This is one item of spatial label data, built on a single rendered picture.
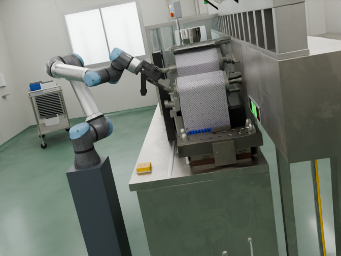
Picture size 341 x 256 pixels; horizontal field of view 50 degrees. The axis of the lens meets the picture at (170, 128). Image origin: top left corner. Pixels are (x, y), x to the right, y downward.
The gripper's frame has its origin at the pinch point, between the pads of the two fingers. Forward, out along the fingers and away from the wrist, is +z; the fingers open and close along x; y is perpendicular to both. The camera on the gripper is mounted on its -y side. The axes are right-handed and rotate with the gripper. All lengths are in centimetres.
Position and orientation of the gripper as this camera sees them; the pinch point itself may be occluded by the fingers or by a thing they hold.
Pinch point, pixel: (169, 91)
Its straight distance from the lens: 192.7
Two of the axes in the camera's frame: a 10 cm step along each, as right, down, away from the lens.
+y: 5.0, -8.2, -2.6
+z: 8.6, 4.9, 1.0
